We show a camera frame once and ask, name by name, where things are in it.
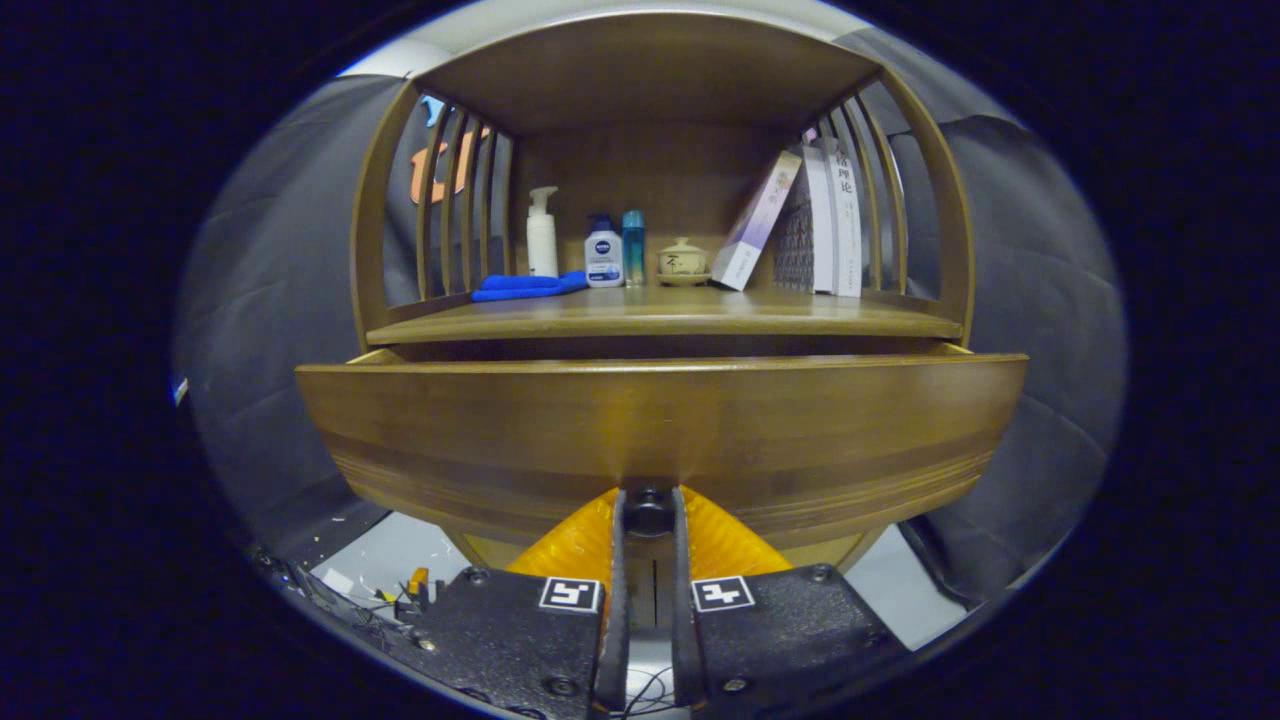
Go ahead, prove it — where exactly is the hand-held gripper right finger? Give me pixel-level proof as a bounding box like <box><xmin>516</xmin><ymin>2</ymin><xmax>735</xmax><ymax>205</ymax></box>
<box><xmin>670</xmin><ymin>485</ymin><xmax>906</xmax><ymax>720</ymax></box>

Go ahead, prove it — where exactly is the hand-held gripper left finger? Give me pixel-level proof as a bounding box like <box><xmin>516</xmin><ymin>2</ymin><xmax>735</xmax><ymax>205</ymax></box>
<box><xmin>385</xmin><ymin>487</ymin><xmax>633</xmax><ymax>720</ymax></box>

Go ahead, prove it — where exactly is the wooden drawer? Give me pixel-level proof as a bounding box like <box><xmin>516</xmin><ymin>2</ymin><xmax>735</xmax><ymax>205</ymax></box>
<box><xmin>295</xmin><ymin>342</ymin><xmax>1031</xmax><ymax>571</ymax></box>

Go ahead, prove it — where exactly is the wooden countertop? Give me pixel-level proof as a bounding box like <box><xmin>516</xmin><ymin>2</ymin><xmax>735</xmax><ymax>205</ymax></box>
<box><xmin>365</xmin><ymin>285</ymin><xmax>966</xmax><ymax>346</ymax></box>

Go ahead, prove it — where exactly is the wooden cabinet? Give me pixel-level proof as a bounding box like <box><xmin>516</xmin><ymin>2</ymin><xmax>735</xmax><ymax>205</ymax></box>
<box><xmin>348</xmin><ymin>10</ymin><xmax>976</xmax><ymax>631</ymax></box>

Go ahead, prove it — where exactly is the blue folded cloth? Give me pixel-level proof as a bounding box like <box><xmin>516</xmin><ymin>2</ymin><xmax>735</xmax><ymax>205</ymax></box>
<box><xmin>470</xmin><ymin>271</ymin><xmax>591</xmax><ymax>303</ymax></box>

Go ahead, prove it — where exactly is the cream lidded ceramic teacup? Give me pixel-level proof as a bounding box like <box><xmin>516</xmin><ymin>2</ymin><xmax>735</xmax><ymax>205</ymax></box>
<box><xmin>656</xmin><ymin>236</ymin><xmax>713</xmax><ymax>288</ymax></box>

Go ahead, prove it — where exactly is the white lotion bottle blue cap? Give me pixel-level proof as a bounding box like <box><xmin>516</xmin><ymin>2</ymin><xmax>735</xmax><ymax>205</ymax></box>
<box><xmin>584</xmin><ymin>213</ymin><xmax>625</xmax><ymax>289</ymax></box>

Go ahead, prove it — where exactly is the small teal bottle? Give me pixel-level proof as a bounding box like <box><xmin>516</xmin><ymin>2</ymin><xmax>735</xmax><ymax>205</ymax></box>
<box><xmin>622</xmin><ymin>209</ymin><xmax>647</xmax><ymax>288</ymax></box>

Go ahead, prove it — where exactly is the white pump bottle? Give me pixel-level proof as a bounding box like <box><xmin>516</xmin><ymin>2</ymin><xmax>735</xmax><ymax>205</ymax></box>
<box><xmin>526</xmin><ymin>186</ymin><xmax>561</xmax><ymax>279</ymax></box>

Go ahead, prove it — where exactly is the purple and white box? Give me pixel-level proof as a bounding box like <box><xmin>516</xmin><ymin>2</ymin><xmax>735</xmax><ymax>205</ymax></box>
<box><xmin>710</xmin><ymin>150</ymin><xmax>804</xmax><ymax>292</ymax></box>

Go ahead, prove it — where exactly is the plain white book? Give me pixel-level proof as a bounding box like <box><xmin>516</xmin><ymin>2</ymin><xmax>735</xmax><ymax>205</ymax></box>
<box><xmin>800</xmin><ymin>145</ymin><xmax>837</xmax><ymax>295</ymax></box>

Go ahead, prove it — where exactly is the white book black lettering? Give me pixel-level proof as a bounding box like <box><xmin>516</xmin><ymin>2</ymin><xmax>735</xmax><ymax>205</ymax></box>
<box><xmin>826</xmin><ymin>140</ymin><xmax>864</xmax><ymax>299</ymax></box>

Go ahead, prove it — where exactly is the black floor cable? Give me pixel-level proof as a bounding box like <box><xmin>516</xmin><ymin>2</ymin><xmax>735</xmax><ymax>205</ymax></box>
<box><xmin>625</xmin><ymin>665</ymin><xmax>681</xmax><ymax>717</ymax></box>

